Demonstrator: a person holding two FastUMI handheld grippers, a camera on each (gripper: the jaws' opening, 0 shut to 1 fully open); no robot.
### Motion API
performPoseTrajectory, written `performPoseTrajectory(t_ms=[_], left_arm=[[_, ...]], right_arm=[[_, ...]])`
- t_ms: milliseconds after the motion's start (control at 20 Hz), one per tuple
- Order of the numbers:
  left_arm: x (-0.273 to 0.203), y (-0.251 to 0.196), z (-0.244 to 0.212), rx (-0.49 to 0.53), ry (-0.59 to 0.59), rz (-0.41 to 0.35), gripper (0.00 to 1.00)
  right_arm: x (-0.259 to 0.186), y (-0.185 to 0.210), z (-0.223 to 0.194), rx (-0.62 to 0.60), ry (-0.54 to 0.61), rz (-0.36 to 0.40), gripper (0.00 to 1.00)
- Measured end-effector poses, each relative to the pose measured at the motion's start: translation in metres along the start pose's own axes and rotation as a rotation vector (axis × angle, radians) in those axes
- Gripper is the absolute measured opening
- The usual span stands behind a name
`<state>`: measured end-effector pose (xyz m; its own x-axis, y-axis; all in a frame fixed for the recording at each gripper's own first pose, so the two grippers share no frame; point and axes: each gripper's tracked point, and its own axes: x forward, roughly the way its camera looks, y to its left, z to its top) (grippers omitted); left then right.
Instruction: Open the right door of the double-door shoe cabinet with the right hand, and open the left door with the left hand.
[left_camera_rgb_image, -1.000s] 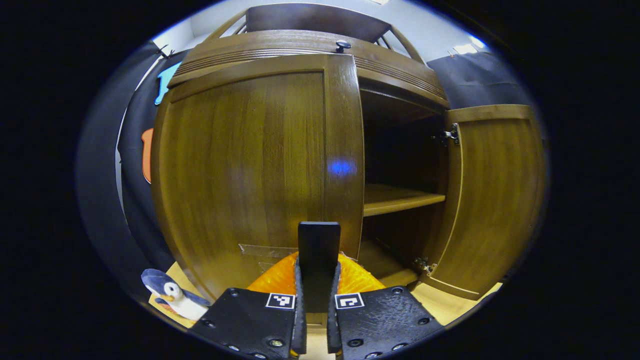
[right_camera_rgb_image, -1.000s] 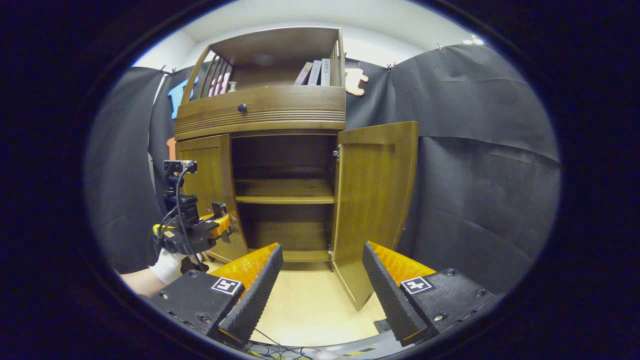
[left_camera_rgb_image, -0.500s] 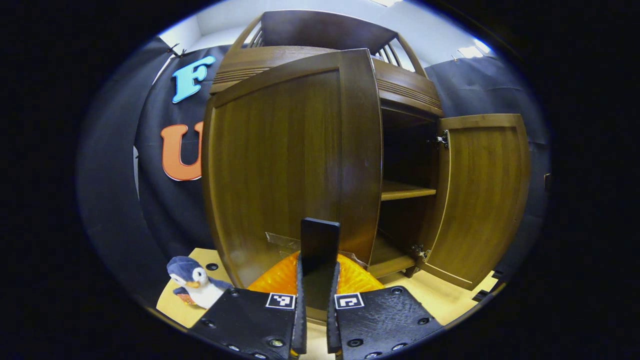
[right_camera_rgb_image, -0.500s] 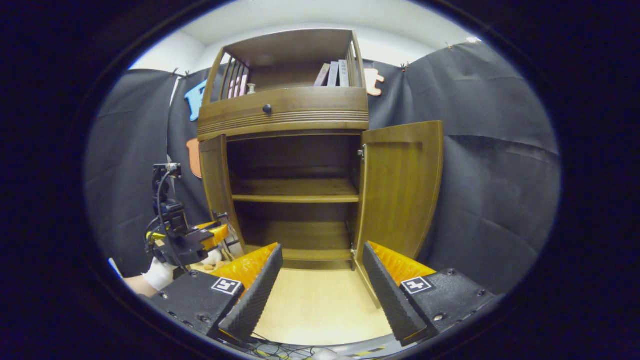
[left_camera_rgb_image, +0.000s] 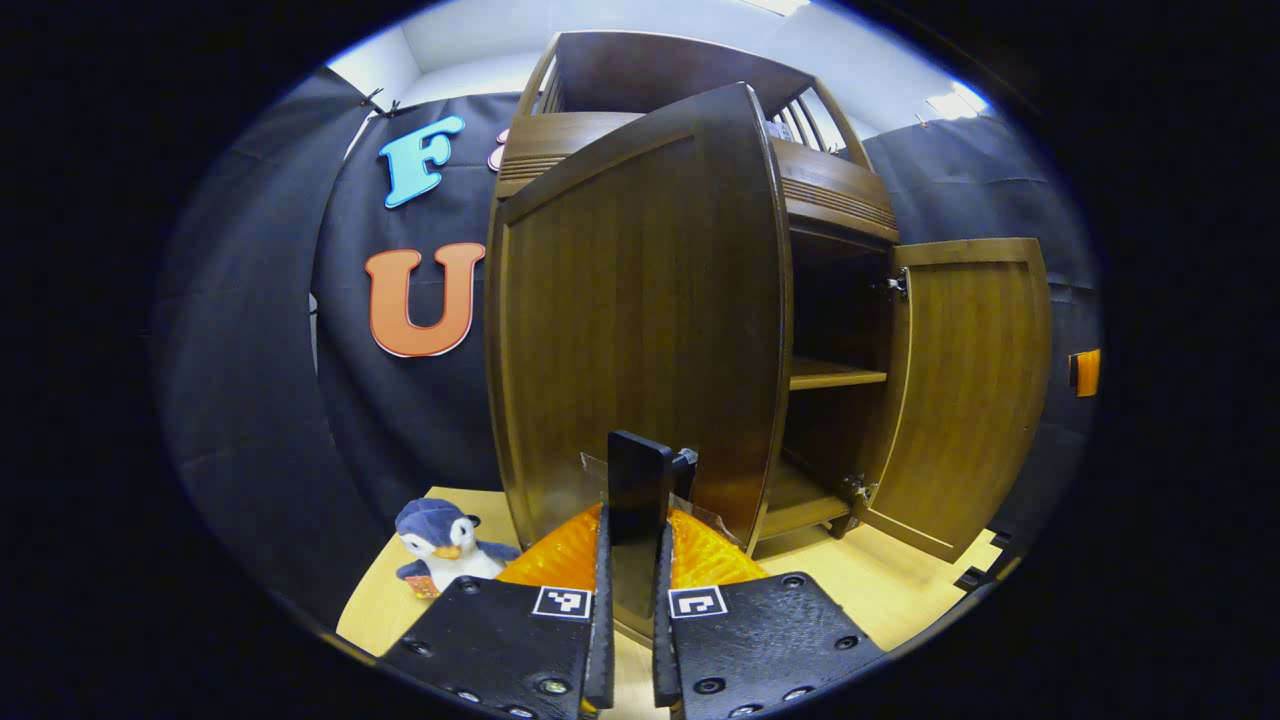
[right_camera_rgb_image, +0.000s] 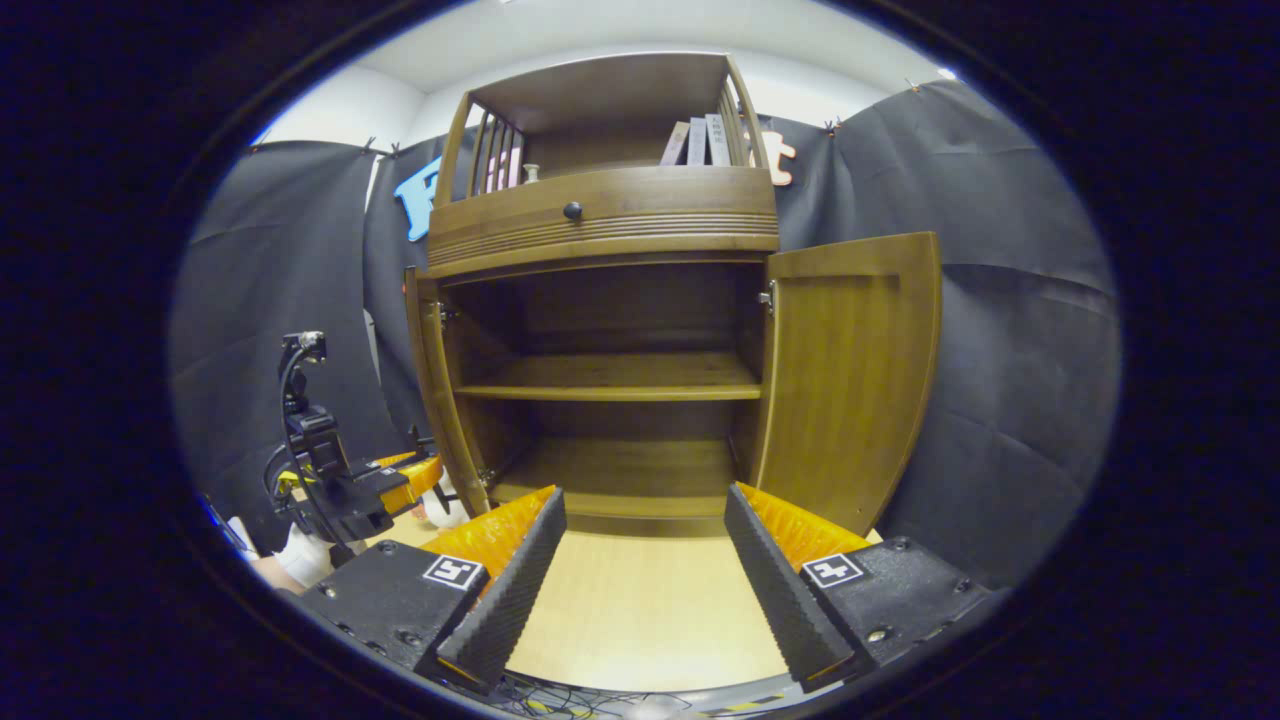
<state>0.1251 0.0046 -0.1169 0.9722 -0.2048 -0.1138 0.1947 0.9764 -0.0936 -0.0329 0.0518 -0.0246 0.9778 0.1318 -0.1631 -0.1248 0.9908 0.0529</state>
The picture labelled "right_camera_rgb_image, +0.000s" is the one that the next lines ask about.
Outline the penguin plush toy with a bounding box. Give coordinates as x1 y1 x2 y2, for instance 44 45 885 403
420 470 473 531

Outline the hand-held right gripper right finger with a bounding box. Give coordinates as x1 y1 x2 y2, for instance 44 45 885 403
724 482 991 693

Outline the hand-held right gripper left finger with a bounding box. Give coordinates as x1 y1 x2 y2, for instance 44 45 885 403
300 485 568 696

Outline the person's blue white clothing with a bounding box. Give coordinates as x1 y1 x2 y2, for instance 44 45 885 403
195 493 259 561

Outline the wooden inner shelf board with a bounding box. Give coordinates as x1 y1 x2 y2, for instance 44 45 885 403
455 352 764 403

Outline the wooden cabinet door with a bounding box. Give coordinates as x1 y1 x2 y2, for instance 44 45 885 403
750 232 943 538
405 265 493 519

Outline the brown wooden shoe cabinet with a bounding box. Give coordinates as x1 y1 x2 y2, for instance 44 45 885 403
405 52 781 541

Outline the black backdrop cloth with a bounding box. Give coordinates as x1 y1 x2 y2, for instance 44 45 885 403
170 78 1123 591

